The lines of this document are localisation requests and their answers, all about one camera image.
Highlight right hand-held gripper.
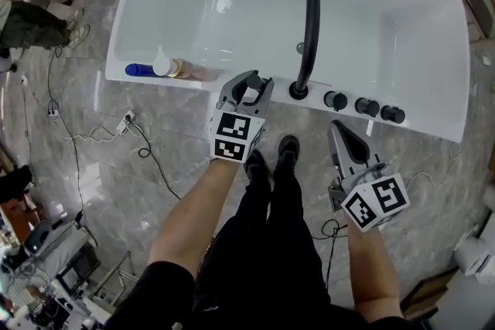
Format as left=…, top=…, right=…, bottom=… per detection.
left=327, top=119, right=411, bottom=233

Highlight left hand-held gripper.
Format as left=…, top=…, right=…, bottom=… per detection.
left=210, top=69, right=275, bottom=165

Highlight person's right forearm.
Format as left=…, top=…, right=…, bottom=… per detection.
left=343, top=219, right=405, bottom=324

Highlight person's left forearm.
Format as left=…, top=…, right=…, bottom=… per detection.
left=148, top=157, right=249, bottom=280

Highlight black round tap knob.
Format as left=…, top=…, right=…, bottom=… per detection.
left=380, top=104, right=407, bottom=125
left=354, top=97, right=381, bottom=118
left=323, top=90, right=349, bottom=113

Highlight amber bottle with gold collar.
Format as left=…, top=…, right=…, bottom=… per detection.
left=169, top=58, right=220, bottom=83

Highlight person's right black shoe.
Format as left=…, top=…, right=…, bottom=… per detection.
left=275, top=134, right=301, bottom=168

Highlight person's black shoe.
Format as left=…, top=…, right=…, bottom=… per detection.
left=275, top=134, right=301, bottom=168
left=244, top=149, right=268, bottom=183

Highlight person's left black shoe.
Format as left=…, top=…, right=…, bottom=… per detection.
left=244, top=149, right=268, bottom=183

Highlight black curved faucet spout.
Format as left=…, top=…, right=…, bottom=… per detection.
left=288, top=0, right=322, bottom=101

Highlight white pump bottle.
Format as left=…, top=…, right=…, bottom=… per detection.
left=151, top=44, right=173, bottom=78

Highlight blue bottle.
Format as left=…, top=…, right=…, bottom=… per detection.
left=124, top=63, right=156, bottom=78

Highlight person's black trousers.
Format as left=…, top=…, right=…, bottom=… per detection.
left=191, top=154, right=334, bottom=330

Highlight brown wooden board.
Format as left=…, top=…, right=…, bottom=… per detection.
left=399, top=267, right=460, bottom=322

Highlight wooden stool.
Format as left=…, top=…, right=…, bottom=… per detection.
left=461, top=0, right=495, bottom=40

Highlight person's black top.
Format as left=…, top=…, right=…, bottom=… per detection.
left=111, top=260, right=411, bottom=330

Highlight white floor cable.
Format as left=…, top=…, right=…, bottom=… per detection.
left=405, top=170, right=452, bottom=191

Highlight thin black cable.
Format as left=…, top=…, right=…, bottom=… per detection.
left=320, top=218, right=350, bottom=293

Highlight black floor cable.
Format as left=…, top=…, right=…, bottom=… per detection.
left=123, top=115, right=183, bottom=202

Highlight metal wire rack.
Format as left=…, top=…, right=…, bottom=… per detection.
left=91, top=250, right=137, bottom=307

